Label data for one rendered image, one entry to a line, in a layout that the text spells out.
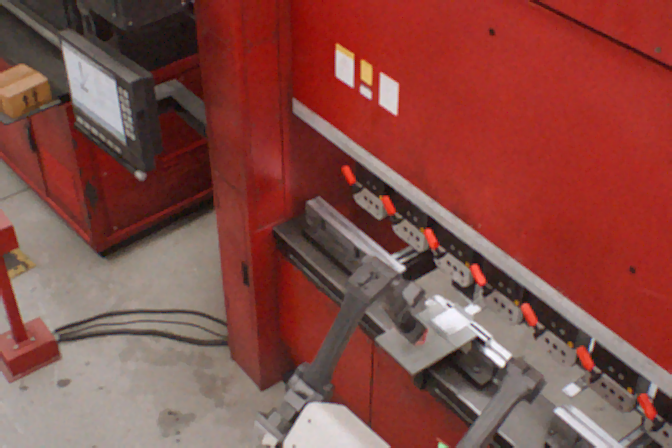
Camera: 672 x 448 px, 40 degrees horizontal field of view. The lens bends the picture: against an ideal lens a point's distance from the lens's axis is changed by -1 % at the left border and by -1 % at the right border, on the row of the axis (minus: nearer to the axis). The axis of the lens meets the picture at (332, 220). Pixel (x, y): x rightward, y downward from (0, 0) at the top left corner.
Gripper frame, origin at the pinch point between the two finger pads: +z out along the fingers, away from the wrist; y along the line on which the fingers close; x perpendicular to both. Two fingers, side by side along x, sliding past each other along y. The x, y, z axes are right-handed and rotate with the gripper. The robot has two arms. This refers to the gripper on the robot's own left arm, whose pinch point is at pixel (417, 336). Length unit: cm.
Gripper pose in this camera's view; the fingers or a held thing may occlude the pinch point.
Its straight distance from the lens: 286.9
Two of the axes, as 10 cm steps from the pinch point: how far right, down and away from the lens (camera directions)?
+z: 4.0, 4.9, 7.8
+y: -6.1, -5.0, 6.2
